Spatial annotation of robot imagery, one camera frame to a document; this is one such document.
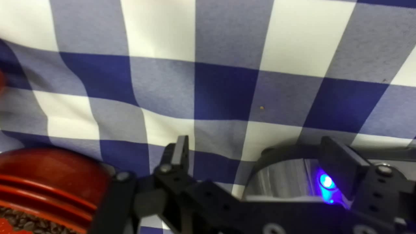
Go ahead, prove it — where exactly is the silver two-slot toaster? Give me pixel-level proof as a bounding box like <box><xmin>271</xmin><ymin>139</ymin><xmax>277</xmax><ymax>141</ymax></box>
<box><xmin>243</xmin><ymin>144</ymin><xmax>416</xmax><ymax>205</ymax></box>

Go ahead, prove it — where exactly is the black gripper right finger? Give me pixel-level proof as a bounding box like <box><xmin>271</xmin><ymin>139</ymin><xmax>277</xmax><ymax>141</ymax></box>
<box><xmin>319</xmin><ymin>136</ymin><xmax>375</xmax><ymax>204</ymax></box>

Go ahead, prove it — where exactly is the blue white checkered tablecloth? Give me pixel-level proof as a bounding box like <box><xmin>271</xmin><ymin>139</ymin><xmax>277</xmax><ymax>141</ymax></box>
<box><xmin>0</xmin><ymin>0</ymin><xmax>416</xmax><ymax>196</ymax></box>

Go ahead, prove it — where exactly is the red bowl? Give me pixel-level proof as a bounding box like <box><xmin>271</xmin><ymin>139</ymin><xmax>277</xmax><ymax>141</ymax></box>
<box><xmin>0</xmin><ymin>148</ymin><xmax>111</xmax><ymax>234</ymax></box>

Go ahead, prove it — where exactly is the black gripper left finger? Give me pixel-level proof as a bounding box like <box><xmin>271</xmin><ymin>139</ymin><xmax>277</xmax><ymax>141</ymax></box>
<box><xmin>154</xmin><ymin>135</ymin><xmax>195</xmax><ymax>204</ymax></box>

